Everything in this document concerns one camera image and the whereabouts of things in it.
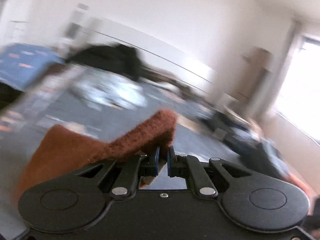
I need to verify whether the rust orange fuzzy sweater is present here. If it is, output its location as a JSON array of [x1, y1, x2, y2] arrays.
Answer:
[[12, 109, 177, 205]]

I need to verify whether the dark grey quilted bedspread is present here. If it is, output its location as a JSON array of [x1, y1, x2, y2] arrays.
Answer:
[[1, 66, 240, 167]]

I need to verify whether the blue patterned storage box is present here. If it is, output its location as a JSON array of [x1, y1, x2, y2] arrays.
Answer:
[[1, 43, 64, 91]]

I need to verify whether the black garment on bed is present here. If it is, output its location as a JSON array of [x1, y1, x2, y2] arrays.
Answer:
[[65, 43, 142, 81]]

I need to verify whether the white grey crumpled garment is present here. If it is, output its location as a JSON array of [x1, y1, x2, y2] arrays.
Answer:
[[71, 75, 147, 111]]

